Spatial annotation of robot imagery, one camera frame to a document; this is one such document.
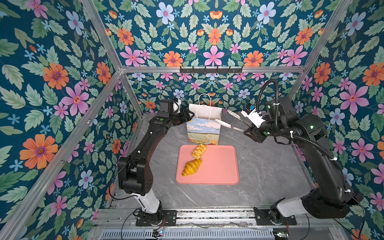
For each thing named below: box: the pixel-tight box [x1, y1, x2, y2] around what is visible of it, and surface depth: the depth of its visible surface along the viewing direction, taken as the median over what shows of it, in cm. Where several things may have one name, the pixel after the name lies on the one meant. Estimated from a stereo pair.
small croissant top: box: [192, 143, 207, 160], surface depth 95 cm
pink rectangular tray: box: [175, 144, 240, 185], surface depth 93 cm
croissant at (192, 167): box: [181, 158, 203, 176], surface depth 89 cm
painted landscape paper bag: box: [186, 93, 223, 145], surface depth 92 cm
